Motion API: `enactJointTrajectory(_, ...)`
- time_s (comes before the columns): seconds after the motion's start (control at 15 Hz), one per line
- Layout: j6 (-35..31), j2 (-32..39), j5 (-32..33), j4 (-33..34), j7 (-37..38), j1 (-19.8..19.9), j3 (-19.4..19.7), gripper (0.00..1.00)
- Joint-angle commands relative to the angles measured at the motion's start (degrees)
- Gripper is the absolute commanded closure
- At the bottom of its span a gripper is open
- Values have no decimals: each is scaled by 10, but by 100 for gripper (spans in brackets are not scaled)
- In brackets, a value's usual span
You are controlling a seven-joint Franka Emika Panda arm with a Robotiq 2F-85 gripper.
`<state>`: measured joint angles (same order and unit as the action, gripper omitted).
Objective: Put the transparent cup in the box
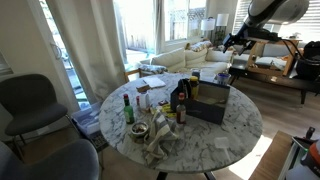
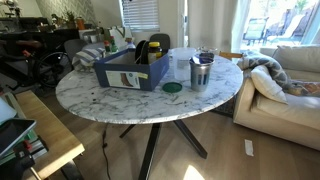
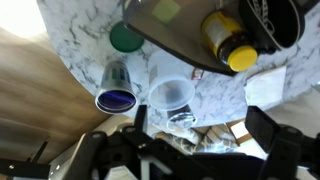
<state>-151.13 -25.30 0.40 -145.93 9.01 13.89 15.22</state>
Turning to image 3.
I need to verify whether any red ketchup packet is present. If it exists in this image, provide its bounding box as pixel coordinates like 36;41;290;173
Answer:
190;67;205;81

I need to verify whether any white paper napkin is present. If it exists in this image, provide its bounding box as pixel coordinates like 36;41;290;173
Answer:
243;65;288;112

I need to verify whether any blue patterned cup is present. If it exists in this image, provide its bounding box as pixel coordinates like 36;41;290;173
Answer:
94;60;138;115

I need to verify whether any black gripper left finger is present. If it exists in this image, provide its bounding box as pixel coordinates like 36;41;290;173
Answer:
64;104;158;180

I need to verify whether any blue white patterned pillow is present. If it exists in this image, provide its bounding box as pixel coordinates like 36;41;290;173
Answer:
154;123;239;155

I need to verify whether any beige sofa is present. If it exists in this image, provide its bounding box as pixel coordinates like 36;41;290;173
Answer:
263;87;320;141

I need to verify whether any brown jar yellow lid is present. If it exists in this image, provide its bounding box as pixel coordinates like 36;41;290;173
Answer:
200;10;259;73

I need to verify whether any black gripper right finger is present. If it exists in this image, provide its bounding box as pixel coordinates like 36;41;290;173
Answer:
244;105;320;180

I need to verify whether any green round lid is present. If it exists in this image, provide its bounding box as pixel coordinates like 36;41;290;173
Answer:
109;20;145;54

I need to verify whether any transparent plastic cup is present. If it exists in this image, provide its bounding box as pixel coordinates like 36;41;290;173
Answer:
147;49;196;112

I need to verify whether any blue cardboard box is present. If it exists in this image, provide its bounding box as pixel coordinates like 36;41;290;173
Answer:
121;0;311;77

